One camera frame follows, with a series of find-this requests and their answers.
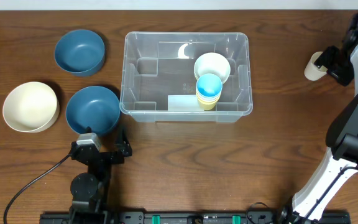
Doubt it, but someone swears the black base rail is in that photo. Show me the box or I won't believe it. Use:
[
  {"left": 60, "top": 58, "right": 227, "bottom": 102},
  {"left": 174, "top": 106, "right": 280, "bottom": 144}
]
[{"left": 39, "top": 210, "right": 351, "bottom": 224}]

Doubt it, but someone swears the light blue cup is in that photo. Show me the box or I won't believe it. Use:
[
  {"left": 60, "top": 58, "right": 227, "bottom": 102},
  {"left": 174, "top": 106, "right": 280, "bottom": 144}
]
[{"left": 196, "top": 73, "right": 223, "bottom": 98}]

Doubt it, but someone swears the dark blue bowl near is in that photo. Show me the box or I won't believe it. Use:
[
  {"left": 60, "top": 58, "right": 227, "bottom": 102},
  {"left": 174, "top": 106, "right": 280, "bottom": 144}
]
[{"left": 65, "top": 86, "right": 121, "bottom": 136}]

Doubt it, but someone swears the dark blue bowl far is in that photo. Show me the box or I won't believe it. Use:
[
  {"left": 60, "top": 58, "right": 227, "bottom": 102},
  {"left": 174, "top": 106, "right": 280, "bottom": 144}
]
[{"left": 54, "top": 29, "right": 106, "bottom": 77}]

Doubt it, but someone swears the cream cup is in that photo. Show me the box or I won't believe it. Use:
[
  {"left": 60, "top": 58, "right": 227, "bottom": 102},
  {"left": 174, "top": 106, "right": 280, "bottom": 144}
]
[{"left": 304, "top": 52, "right": 328, "bottom": 81}]

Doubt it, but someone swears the clear plastic storage container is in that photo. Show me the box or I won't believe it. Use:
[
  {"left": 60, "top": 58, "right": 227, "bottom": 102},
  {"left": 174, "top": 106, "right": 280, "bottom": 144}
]
[{"left": 120, "top": 32, "right": 253, "bottom": 123}]

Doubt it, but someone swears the yellow cup front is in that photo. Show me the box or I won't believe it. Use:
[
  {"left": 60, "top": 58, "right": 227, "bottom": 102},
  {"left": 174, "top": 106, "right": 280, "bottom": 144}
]
[{"left": 198, "top": 102, "right": 216, "bottom": 111}]

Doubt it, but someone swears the yellow cup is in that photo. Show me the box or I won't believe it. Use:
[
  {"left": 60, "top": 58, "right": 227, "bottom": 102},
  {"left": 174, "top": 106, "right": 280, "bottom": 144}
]
[
  {"left": 197, "top": 98, "right": 219, "bottom": 105},
  {"left": 198, "top": 102, "right": 216, "bottom": 111}
]

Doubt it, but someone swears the cream large bowl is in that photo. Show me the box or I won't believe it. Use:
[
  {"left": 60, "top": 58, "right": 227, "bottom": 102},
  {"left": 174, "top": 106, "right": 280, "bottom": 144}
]
[{"left": 2, "top": 82, "right": 60, "bottom": 133}]

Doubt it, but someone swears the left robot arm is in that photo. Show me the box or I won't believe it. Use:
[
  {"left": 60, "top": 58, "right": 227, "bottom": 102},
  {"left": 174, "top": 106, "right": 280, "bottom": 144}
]
[{"left": 68, "top": 125, "right": 132, "bottom": 224}]

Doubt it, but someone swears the dark blue bowl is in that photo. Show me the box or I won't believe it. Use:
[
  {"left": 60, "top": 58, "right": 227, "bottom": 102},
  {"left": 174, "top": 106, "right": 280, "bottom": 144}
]
[
  {"left": 54, "top": 29, "right": 106, "bottom": 77},
  {"left": 65, "top": 86, "right": 121, "bottom": 136}
]

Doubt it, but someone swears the pink cup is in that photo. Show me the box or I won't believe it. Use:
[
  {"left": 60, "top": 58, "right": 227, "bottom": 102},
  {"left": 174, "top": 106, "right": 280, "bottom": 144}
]
[{"left": 196, "top": 93, "right": 221, "bottom": 100}]

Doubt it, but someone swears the white small bowl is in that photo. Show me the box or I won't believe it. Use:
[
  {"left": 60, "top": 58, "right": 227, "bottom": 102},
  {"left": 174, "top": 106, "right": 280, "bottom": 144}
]
[{"left": 194, "top": 52, "right": 231, "bottom": 83}]

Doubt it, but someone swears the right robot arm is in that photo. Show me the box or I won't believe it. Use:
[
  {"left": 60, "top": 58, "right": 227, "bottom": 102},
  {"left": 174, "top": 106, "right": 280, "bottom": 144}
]
[{"left": 274, "top": 28, "right": 358, "bottom": 223}]

